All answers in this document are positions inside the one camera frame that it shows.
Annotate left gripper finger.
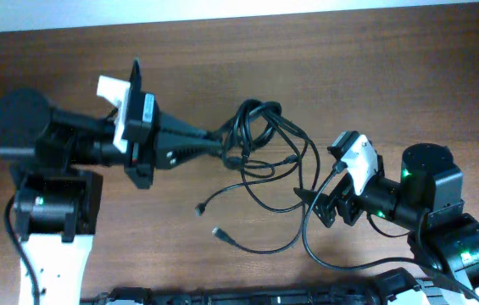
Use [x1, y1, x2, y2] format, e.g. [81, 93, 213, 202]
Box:
[154, 137, 221, 169]
[159, 112, 209, 138]

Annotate thin black cable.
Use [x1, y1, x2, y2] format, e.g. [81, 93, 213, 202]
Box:
[194, 139, 310, 218]

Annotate thick black cable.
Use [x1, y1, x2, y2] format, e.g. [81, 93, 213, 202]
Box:
[211, 98, 323, 256]

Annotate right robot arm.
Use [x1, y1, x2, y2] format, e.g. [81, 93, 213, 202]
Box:
[295, 138, 479, 304]

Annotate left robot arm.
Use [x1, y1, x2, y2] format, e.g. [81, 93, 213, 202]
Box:
[0, 64, 221, 304]

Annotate right camera cable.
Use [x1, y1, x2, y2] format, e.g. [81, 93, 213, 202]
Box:
[300, 160, 479, 305]

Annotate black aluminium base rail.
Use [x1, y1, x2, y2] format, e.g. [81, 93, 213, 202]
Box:
[80, 268, 447, 305]

